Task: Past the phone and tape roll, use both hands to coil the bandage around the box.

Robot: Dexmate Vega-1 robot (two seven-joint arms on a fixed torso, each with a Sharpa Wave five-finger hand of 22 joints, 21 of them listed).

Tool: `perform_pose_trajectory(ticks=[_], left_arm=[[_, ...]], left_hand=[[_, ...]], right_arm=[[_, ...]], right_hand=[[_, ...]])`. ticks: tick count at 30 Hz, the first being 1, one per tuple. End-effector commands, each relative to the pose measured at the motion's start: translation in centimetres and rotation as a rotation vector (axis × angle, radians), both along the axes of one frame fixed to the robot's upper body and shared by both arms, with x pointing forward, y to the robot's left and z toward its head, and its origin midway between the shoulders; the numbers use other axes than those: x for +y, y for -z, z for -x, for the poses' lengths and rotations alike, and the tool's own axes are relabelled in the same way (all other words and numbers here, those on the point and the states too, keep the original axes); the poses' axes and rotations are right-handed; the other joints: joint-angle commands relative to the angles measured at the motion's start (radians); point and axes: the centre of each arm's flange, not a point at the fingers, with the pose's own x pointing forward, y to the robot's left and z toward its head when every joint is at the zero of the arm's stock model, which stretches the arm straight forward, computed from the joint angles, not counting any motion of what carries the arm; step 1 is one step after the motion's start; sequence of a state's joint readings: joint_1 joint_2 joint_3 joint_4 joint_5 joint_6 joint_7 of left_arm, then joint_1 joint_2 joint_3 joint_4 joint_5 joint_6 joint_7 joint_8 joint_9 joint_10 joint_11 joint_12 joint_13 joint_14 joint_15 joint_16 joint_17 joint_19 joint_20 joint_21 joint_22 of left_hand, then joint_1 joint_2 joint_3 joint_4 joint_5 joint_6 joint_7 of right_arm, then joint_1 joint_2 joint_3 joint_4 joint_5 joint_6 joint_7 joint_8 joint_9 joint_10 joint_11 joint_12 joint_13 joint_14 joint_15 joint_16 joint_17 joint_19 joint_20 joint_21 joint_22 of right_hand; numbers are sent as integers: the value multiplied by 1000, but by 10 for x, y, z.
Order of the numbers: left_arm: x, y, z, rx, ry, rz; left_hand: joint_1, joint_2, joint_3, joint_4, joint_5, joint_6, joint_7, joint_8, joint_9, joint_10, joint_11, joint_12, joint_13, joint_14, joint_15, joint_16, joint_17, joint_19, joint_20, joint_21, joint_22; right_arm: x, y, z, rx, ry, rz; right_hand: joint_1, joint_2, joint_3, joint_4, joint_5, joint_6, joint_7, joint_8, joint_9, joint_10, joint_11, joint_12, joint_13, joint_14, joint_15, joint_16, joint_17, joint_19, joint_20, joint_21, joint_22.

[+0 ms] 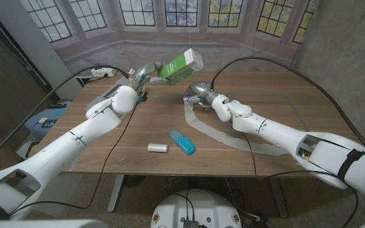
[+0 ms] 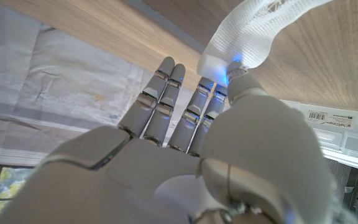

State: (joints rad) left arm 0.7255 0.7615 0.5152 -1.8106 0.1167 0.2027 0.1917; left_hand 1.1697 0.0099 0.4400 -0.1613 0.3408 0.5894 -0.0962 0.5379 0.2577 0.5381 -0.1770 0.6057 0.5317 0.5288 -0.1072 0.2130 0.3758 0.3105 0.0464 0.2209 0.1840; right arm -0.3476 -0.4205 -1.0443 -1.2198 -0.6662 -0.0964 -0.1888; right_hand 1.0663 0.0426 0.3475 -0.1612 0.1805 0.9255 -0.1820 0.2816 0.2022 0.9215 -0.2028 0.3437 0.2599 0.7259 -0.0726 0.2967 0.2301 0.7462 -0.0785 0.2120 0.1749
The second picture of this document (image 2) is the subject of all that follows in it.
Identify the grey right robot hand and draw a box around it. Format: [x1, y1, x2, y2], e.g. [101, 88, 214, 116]
[0, 56, 358, 224]

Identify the grey tape line marking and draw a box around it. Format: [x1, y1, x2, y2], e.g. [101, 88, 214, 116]
[126, 0, 206, 52]

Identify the translucent white plastic bin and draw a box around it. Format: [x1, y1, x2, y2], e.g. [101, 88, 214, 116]
[280, 99, 358, 175]

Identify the printed window backdrop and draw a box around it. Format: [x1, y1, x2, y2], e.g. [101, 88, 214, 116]
[0, 0, 206, 224]

